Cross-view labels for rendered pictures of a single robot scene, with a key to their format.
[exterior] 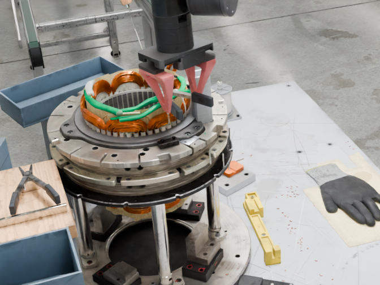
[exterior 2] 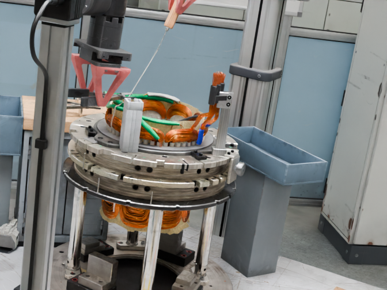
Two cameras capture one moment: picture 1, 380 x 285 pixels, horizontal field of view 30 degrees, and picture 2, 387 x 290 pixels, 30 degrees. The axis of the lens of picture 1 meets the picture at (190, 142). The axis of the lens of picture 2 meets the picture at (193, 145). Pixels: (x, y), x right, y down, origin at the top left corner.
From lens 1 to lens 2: 1.71 m
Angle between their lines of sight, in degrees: 81
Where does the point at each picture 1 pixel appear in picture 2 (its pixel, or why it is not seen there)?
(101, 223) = not seen: hidden behind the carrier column
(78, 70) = (304, 159)
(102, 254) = (133, 252)
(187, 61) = (82, 52)
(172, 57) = (78, 41)
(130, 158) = (79, 123)
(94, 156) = (91, 117)
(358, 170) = not seen: outside the picture
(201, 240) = (97, 266)
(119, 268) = (90, 239)
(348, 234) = not seen: outside the picture
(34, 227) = (31, 111)
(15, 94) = (260, 138)
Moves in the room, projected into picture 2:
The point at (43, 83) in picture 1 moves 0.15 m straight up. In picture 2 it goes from (279, 147) to (291, 80)
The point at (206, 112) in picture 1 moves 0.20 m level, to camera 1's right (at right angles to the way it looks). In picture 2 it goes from (121, 138) to (103, 175)
